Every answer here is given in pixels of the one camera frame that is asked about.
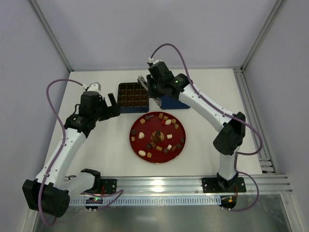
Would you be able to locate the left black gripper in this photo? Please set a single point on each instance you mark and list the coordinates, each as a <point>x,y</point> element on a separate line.
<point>107,109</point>

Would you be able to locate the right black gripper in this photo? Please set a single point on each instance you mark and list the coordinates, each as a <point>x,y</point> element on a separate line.
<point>149,87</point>

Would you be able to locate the white oval chocolate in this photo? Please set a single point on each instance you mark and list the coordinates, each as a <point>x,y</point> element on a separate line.
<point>141,153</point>
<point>168,122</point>

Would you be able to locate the metal tongs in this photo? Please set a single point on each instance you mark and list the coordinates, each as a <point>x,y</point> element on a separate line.
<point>144,84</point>

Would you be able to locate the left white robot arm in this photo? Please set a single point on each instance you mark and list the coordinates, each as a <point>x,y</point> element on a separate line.
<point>49,192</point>

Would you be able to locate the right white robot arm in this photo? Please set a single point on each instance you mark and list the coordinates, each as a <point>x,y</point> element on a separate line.
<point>230,131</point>

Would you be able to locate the blue chocolate box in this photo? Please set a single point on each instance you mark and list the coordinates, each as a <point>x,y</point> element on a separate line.
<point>132,97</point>

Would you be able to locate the white heart chocolate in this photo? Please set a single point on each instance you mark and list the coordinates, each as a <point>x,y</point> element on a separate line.
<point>141,135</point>

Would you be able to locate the white oval chocolate bottom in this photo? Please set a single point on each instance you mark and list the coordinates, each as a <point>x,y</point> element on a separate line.
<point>141,153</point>

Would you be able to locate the blue box lid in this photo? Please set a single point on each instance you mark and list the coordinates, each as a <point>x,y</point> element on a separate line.
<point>169,103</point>

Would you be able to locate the round red plate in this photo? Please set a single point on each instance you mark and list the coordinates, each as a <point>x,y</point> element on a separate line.
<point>163,150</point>

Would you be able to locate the left mounting plate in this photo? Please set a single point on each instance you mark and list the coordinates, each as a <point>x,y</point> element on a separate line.
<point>108,186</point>

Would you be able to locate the mounting plate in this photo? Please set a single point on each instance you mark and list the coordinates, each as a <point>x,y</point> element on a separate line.
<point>214,185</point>
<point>108,186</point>

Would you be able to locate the right mounting plate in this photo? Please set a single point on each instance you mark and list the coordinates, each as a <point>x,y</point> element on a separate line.
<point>214,185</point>

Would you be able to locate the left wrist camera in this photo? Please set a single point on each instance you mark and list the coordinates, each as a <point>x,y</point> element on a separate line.
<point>95,87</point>

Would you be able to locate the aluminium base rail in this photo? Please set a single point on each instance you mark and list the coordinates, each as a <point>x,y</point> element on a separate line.
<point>178,190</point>

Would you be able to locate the right aluminium side rail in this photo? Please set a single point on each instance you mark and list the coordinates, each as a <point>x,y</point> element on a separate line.
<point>264,155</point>

